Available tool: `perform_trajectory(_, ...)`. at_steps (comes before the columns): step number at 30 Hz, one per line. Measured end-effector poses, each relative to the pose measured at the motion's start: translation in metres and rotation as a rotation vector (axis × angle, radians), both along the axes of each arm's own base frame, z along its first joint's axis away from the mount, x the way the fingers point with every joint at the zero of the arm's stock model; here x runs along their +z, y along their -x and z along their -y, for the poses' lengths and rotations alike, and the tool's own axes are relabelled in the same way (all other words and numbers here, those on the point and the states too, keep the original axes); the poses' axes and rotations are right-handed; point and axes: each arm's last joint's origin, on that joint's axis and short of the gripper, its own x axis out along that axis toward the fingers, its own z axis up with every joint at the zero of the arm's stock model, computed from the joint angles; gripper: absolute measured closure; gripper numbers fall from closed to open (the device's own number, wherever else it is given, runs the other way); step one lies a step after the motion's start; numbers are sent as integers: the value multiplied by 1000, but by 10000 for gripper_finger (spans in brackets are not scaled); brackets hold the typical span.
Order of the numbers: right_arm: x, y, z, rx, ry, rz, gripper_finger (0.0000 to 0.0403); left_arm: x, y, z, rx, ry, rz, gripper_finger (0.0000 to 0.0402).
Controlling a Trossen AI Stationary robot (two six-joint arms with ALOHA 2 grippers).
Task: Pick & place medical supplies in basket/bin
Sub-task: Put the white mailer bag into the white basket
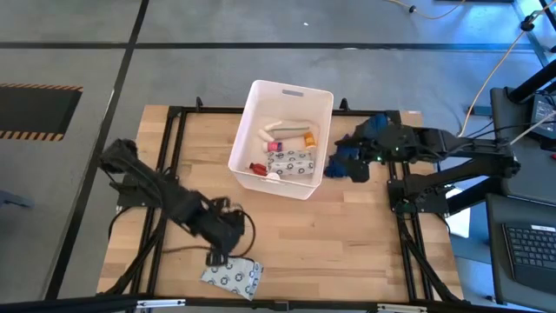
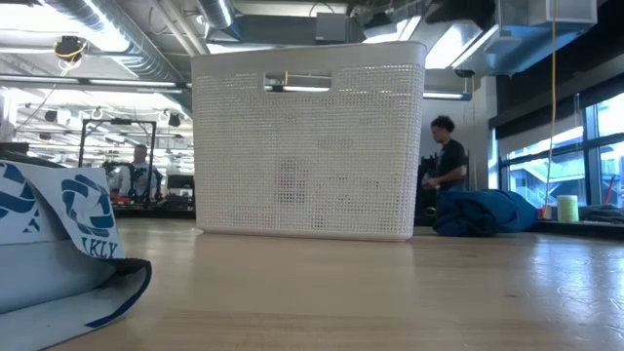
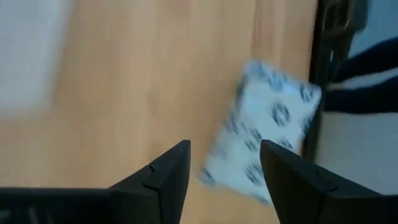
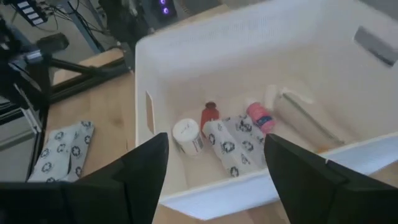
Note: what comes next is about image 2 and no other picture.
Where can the white perforated plastic basket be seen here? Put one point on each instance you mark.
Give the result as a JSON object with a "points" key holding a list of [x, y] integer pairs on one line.
{"points": [[312, 161]]}

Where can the white blue printed pouch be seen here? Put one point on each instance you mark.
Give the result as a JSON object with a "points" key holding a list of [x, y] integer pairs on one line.
{"points": [[49, 278]]}

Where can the person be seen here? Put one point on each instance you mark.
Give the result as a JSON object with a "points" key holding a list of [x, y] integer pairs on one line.
{"points": [[451, 158], [140, 178]]}

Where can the blue cloth bundle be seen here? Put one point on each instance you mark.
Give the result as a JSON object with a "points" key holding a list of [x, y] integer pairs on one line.
{"points": [[482, 212]]}

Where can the long linear ceiling light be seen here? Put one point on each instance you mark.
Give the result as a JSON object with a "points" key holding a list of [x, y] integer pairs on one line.
{"points": [[122, 83]]}

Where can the small red item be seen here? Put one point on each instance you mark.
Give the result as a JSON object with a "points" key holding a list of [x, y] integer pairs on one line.
{"points": [[541, 213]]}

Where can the small green cup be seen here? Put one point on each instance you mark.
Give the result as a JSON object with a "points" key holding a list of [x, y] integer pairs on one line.
{"points": [[568, 208]]}

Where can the dark grey bundle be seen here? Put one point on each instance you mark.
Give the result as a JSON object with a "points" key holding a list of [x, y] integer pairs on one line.
{"points": [[602, 213]]}

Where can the black equipment block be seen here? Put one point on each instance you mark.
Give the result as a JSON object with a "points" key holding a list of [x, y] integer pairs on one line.
{"points": [[14, 147]]}

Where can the black security camera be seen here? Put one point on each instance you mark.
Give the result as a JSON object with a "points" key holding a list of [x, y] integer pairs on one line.
{"points": [[464, 73]]}

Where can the black metal station frame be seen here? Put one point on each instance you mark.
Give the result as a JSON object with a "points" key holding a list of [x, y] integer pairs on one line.
{"points": [[119, 121]]}

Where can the window with dark frame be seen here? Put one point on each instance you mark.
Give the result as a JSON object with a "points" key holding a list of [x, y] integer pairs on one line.
{"points": [[592, 161]]}

